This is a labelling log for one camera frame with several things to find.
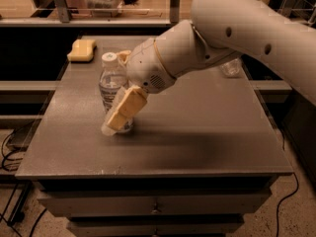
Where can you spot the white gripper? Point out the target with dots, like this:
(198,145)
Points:
(146,68)

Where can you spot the clear bottle with blue label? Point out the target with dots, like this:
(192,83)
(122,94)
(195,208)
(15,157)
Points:
(112,79)

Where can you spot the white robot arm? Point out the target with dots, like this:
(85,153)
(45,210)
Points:
(217,32)

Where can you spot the clear empty plastic bottle lying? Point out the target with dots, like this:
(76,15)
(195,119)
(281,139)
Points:
(232,68)

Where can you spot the yellow sponge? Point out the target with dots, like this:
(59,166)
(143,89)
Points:
(82,50)

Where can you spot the clear plastic storage box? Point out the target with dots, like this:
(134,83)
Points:
(104,8)

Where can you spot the grey drawer cabinet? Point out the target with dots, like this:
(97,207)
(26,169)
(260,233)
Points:
(205,135)

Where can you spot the upper drawer with knob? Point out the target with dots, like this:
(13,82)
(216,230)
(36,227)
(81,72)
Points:
(99,204)

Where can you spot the drawer with knob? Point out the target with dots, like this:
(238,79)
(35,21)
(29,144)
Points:
(157,226)
(99,204)

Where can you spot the lower drawer with knob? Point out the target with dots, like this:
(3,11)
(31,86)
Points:
(157,226)

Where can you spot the metal shelf frame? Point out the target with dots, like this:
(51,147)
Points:
(159,14)

